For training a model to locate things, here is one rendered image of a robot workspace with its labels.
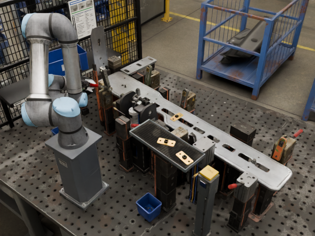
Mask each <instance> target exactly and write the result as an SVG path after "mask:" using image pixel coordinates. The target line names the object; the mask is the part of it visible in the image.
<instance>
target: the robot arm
mask: <svg viewBox="0 0 315 236"><path fill-rule="evenodd" d="M21 28H22V35H23V37H24V38H26V41H27V42H28V43H29V44H30V95H29V96H28V97H27V98H26V102H24V103H23V104H22V107H21V113H22V118H23V120H24V122H25V124H26V125H28V126H35V127H38V126H58V129H59V134H58V144H59V145H60V146H61V147H62V148H64V149H69V150H71V149H77V148H80V147H82V146H83V145H85V144H86V143H87V141H88V138H89V137H88V133H87V131H86V129H85V128H84V126H83V124H82V119H81V114H80V107H85V106H86V105H87V103H88V97H87V93H85V91H90V92H93V91H92V89H94V87H91V86H90V84H89V83H92V84H96V83H95V82H94V81H93V80H92V79H90V78H88V77H86V76H81V75H80V67H79V59H78V51H77V43H78V34H77V32H76V29H75V27H74V25H73V24H72V22H71V21H70V20H69V19H68V18H67V17H65V16H64V15H62V14H59V13H32V14H26V15H25V16H24V18H23V20H22V26H21ZM52 38H58V42H59V44H60V45H61V49H62V56H63V62H64V69H65V75H64V76H61V75H54V74H49V45H50V44H51V43H52ZM60 89H62V90H67V92H68V93H60Z"/></svg>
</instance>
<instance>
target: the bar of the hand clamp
mask: <svg viewBox="0 0 315 236"><path fill-rule="evenodd" d="M99 69H100V71H99V72H100V73H101V75H102V79H103V82H104V85H105V86H107V88H109V87H110V82H109V79H108V75H107V72H106V69H107V70H108V69H109V66H108V65H106V66H105V67H104V68H103V67H100V68H99ZM106 90H108V89H106Z"/></svg>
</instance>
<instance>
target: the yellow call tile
mask: <svg viewBox="0 0 315 236"><path fill-rule="evenodd" d="M218 173H219V172H218V171H217V170H215V169H214V168H212V167H211V166H209V165H207V166H206V167H205V168H204V169H203V170H201V171H200V174H201V175H202V176H204V177H205V178H207V179H208V180H212V179H213V178H214V177H215V176H216V175H217V174H218Z"/></svg>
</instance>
